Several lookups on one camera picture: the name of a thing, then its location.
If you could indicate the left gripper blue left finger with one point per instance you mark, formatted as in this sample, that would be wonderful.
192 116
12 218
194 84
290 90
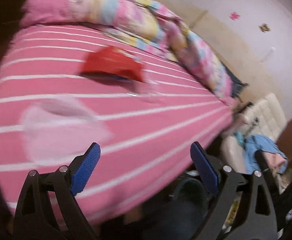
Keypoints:
82 167

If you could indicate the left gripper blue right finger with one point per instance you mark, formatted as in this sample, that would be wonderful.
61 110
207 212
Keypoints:
209 175

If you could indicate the pink bordered white cloth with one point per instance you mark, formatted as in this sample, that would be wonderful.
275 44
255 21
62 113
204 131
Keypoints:
59 127

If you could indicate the red plastic bag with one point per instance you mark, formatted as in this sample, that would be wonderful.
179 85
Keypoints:
114 61

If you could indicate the black round trash bin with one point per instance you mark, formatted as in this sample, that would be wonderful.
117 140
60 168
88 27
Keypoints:
190 205

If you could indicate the blue clothing on chair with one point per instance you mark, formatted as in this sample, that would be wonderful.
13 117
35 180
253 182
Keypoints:
275 159

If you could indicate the cream leather office chair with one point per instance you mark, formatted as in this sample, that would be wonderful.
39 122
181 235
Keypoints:
264 117

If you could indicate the pink striped bed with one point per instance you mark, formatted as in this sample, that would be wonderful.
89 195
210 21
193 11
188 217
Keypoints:
151 131

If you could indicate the dark blue pillow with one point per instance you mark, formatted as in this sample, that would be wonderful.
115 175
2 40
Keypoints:
238 85

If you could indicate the pink bear sticker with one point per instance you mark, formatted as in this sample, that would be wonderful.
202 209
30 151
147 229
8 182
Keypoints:
234 16

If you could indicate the colourful striped cartoon duvet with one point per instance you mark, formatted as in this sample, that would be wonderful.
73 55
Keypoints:
144 24

